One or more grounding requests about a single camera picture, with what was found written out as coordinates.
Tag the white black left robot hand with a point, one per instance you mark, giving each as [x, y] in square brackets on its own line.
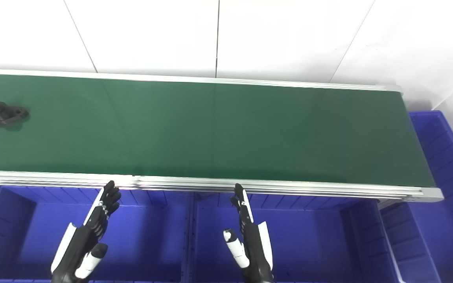
[89, 232]

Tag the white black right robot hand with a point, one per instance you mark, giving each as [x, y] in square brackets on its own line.
[255, 239]

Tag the black flanged machine part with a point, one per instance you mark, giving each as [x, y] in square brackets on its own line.
[3, 114]

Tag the blue plastic bin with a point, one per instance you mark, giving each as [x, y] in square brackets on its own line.
[148, 239]
[450, 220]
[250, 188]
[309, 243]

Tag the green conveyor belt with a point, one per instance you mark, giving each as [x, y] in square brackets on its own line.
[218, 133]

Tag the aluminium conveyor side rail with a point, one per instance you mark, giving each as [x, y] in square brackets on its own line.
[210, 80]

